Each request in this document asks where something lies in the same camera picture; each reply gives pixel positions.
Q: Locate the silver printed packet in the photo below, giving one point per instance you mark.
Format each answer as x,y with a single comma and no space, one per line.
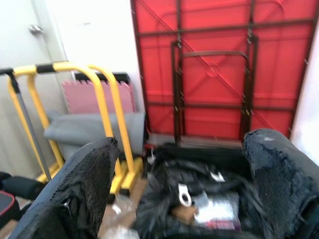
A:
219,211

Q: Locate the white door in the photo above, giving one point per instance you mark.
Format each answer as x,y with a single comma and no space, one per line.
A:
17,54

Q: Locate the silver door knob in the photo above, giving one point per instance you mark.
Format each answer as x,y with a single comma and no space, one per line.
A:
35,28

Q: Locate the clear plastic bag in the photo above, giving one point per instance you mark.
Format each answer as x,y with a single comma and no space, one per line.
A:
117,219

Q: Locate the yellow metal rack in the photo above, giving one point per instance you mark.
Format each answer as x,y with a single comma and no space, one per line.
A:
97,82

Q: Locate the pink foam mat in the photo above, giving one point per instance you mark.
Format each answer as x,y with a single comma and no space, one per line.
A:
79,97

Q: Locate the red folded table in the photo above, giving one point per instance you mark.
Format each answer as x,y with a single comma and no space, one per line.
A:
216,22

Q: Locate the grey folded mat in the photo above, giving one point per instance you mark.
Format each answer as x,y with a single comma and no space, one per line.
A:
82,129

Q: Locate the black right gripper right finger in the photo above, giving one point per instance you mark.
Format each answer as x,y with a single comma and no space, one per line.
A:
281,179

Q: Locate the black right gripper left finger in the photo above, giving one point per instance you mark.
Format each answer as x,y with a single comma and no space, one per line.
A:
82,179

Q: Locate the white plastic tag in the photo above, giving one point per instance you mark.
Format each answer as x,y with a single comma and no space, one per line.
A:
217,176
185,195

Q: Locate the silver metal pole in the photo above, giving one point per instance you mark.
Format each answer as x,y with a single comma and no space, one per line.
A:
27,119

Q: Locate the black foam roller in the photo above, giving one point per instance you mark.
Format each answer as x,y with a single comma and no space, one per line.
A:
22,186

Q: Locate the black plastic bag pile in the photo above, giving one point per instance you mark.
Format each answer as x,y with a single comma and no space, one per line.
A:
159,214

